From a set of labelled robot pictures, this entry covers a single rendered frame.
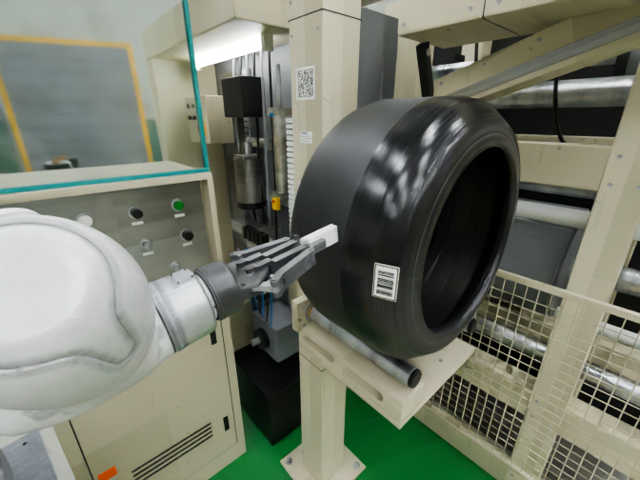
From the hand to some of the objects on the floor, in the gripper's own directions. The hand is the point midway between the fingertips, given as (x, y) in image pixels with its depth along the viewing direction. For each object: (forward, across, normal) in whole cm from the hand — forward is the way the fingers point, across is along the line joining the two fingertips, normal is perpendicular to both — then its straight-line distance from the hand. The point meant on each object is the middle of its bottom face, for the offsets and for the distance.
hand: (320, 240), depth 52 cm
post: (+12, +32, +127) cm, 132 cm away
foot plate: (+12, +32, +127) cm, 131 cm away
